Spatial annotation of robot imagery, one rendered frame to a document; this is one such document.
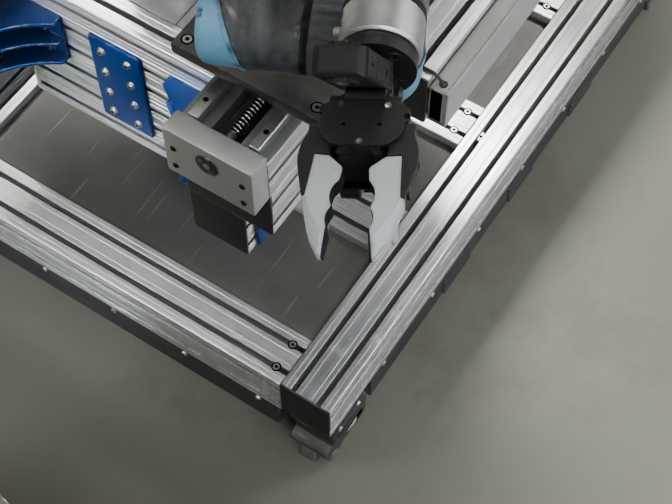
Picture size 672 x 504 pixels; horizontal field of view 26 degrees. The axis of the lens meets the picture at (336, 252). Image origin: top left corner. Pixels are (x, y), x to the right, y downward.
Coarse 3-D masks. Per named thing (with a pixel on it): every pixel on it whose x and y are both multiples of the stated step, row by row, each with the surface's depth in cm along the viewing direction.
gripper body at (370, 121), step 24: (384, 48) 123; (408, 48) 124; (408, 72) 126; (336, 96) 122; (360, 96) 121; (384, 96) 120; (336, 120) 120; (360, 120) 120; (384, 120) 119; (408, 120) 122; (336, 144) 119; (360, 144) 118; (384, 144) 118; (360, 168) 122; (360, 192) 124; (408, 192) 123
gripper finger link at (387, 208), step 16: (384, 160) 118; (400, 160) 117; (384, 176) 117; (400, 176) 117; (384, 192) 116; (384, 208) 115; (400, 208) 115; (384, 224) 115; (368, 240) 114; (384, 240) 114
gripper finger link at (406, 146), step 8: (408, 128) 119; (408, 136) 119; (392, 144) 118; (400, 144) 118; (408, 144) 118; (416, 144) 118; (392, 152) 118; (400, 152) 118; (408, 152) 118; (416, 152) 118; (408, 160) 117; (416, 160) 117; (408, 168) 117; (416, 168) 117; (408, 176) 116; (416, 176) 118; (408, 184) 116; (400, 192) 116
